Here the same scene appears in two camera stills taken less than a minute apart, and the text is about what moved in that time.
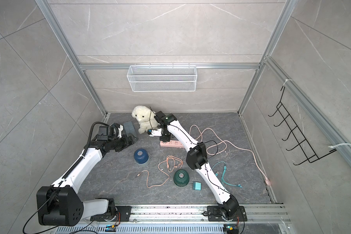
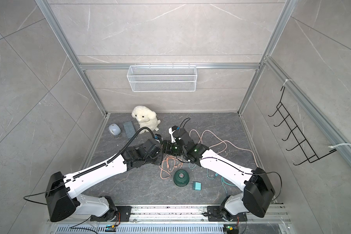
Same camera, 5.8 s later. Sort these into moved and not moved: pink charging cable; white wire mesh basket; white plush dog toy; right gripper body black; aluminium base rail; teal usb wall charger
Moved: right gripper body black; pink charging cable
Not moved: white wire mesh basket; aluminium base rail; teal usb wall charger; white plush dog toy
